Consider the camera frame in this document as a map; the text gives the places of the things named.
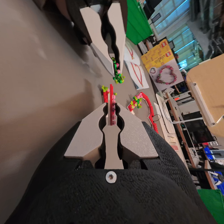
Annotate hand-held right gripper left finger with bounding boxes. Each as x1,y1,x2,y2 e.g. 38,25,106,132
64,102,107,168

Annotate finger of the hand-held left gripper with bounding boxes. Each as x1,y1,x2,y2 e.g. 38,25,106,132
107,1,127,79
80,6,116,77

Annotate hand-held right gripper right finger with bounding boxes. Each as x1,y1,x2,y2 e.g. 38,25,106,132
115,102,159,161

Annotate red and pink lego strip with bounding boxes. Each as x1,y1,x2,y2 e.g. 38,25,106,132
107,84,117,126

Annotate green lego vine piece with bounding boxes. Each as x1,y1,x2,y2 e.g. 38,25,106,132
111,57,126,84

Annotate person's left forearm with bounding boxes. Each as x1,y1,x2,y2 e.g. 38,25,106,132
33,0,74,23

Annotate red lego heart section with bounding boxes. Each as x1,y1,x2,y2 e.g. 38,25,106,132
127,92,159,134

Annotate small red lego leaf piece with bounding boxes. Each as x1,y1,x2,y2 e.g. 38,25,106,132
101,85,110,103

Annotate lego instruction booklet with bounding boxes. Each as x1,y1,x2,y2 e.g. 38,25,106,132
123,45,150,91

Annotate yellow lego box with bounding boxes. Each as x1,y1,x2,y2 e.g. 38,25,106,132
141,38,184,92

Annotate green plastic bin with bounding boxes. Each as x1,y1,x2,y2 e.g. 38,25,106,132
126,0,153,45

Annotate white printed mat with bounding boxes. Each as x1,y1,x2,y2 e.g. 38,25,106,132
154,94,186,169

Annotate small printed card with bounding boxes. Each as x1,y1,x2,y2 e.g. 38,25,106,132
162,87,175,98

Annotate light wooden table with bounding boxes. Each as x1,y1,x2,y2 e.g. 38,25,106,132
186,54,224,138

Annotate green cloth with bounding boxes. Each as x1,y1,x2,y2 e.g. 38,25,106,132
197,189,224,224

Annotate white cable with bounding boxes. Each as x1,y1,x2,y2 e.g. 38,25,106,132
172,117,204,124

